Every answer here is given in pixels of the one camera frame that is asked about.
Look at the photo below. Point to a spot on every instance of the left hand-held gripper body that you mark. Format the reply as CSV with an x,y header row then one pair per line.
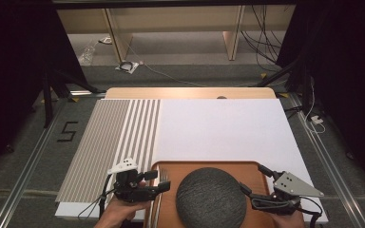
x,y
128,186

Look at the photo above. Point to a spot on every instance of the black metal stand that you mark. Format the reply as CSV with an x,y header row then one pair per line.
x,y
305,85
47,98

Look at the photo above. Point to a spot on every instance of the metal floor rail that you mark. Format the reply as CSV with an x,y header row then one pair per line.
x,y
28,164
329,158

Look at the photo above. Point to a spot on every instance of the person's left hand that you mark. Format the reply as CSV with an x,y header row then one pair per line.
x,y
123,210

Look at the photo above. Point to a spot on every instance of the brown wooden tray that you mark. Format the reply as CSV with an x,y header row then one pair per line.
x,y
247,172

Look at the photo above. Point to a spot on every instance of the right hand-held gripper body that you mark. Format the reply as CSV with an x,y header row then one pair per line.
x,y
293,186

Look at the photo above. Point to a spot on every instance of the white tablecloth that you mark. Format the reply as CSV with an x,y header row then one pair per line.
x,y
221,133

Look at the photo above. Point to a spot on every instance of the grey striped placemat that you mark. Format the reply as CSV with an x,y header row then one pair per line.
x,y
101,142

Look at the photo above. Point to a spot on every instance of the white power adapter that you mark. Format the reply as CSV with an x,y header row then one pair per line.
x,y
316,119

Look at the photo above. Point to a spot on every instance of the clear plastic bottle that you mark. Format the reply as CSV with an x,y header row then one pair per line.
x,y
87,56

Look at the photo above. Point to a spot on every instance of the light wooden desk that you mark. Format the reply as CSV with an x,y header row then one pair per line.
x,y
171,19

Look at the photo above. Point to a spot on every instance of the black textured plate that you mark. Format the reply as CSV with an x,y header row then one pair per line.
x,y
210,199

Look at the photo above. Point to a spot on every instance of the person's right hand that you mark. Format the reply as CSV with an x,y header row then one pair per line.
x,y
290,221

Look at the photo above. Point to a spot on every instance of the black curtain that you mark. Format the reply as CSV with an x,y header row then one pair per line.
x,y
12,63
348,79

